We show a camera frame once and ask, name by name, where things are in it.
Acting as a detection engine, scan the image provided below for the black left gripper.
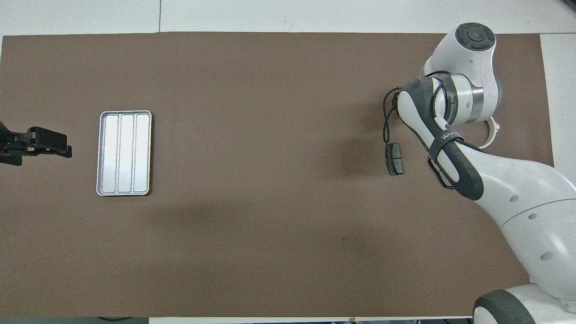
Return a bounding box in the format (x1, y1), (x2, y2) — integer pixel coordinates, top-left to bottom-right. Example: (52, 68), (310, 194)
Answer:
(0, 120), (72, 166)

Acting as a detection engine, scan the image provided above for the silver metal tray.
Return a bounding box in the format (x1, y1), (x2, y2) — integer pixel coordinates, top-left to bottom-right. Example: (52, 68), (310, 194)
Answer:
(96, 110), (153, 197)

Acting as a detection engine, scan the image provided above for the brown table mat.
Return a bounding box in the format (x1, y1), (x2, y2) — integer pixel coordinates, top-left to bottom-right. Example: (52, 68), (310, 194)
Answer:
(0, 32), (554, 318)

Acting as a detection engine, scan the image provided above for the short dark brake pad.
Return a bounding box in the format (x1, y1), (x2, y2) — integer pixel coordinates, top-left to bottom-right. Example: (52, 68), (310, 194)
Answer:
(385, 143), (404, 176)

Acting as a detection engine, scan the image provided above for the white semicircular plastic bracket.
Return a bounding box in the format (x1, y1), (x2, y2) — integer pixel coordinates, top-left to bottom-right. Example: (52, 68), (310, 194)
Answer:
(477, 116), (501, 149)

